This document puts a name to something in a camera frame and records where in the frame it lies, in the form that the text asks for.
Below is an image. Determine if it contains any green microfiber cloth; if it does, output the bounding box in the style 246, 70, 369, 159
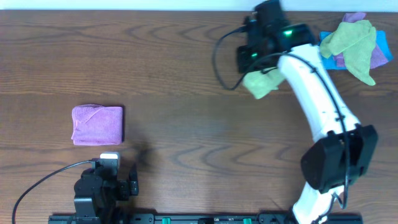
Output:
243, 67, 285, 100

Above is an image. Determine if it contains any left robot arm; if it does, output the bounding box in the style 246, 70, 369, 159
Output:
74, 159, 139, 223

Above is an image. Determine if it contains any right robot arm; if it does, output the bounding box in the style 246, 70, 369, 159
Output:
238, 1, 378, 223

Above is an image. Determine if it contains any folded purple cloth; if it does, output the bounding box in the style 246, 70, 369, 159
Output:
71, 104, 123, 146

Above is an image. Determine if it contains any green cloth on pile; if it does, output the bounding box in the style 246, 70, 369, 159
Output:
320, 20, 376, 86

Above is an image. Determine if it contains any purple cloth in pile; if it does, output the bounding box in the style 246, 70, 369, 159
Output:
342, 12, 393, 69

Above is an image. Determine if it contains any blue cloth in pile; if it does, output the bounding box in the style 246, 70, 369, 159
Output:
322, 30, 394, 70

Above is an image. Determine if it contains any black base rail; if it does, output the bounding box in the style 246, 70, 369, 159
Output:
48, 213, 364, 224

